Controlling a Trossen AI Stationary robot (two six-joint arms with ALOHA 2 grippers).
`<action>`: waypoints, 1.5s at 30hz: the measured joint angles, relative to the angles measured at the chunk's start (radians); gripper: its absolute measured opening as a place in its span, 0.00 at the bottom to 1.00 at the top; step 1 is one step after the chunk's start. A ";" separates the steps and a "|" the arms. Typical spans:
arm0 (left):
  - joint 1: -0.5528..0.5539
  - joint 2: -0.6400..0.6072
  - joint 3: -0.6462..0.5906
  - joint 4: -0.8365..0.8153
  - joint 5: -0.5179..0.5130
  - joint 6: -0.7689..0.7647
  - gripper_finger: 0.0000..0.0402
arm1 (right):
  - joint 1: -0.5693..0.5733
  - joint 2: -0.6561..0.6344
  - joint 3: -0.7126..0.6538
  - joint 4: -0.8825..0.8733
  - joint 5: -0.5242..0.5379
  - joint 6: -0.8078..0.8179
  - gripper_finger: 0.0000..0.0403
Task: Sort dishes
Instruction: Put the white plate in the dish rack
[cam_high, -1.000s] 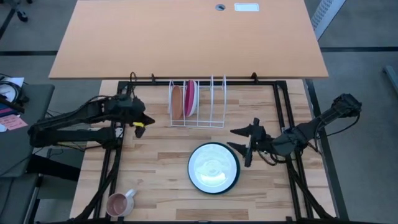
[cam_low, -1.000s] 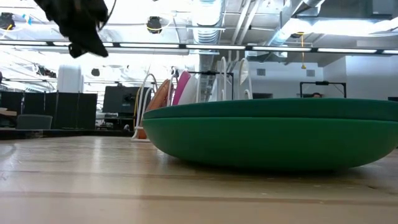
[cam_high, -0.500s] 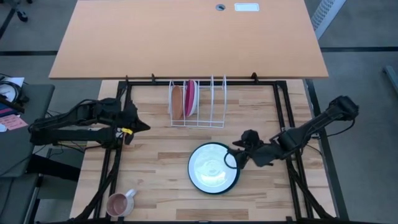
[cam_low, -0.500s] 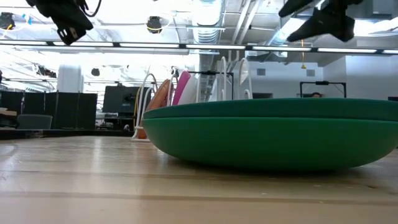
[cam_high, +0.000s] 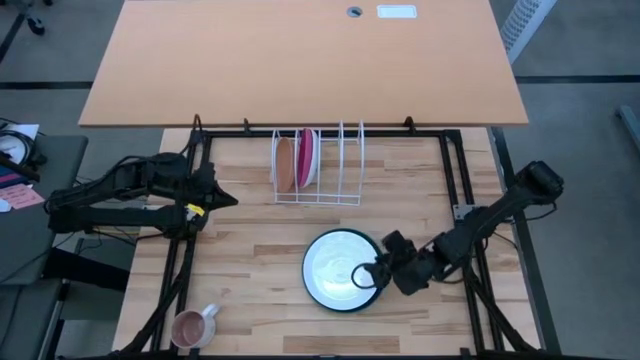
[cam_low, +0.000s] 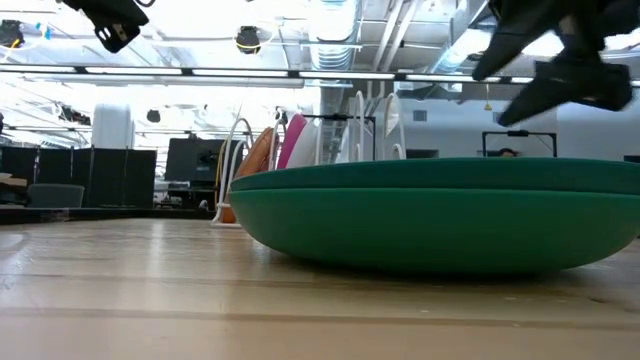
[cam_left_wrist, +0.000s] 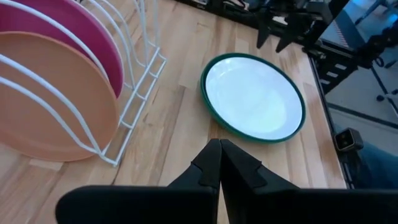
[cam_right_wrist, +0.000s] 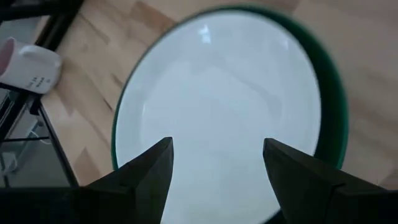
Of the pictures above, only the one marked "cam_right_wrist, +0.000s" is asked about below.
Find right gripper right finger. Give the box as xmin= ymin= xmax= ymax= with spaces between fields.
xmin=262 ymin=138 xmax=398 ymax=224

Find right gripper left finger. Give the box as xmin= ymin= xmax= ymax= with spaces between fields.
xmin=0 ymin=136 xmax=174 ymax=224

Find large white plate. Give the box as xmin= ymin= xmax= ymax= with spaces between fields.
xmin=114 ymin=11 xmax=323 ymax=224

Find green flat plate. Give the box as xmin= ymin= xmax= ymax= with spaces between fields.
xmin=110 ymin=3 xmax=349 ymax=224

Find white mug pink inside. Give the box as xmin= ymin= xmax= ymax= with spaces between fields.
xmin=0 ymin=36 xmax=62 ymax=95

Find black aluminium table frame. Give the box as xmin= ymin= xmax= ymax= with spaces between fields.
xmin=0 ymin=0 xmax=85 ymax=187

